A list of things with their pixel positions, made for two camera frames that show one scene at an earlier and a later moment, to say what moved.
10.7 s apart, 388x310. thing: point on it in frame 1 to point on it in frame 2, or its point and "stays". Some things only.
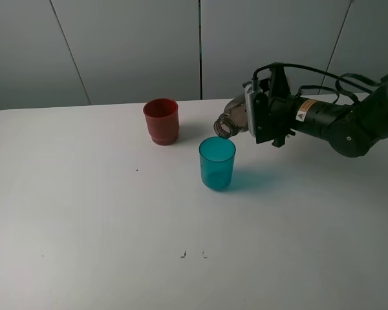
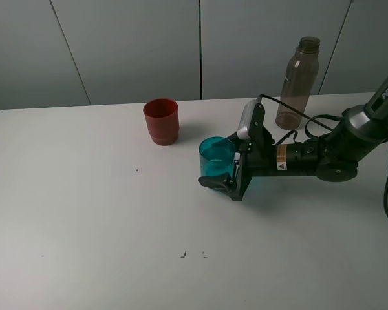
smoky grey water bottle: (234, 119) to (301, 72)
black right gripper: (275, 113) to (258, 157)
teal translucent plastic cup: (217, 155) stays
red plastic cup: (161, 116) stays
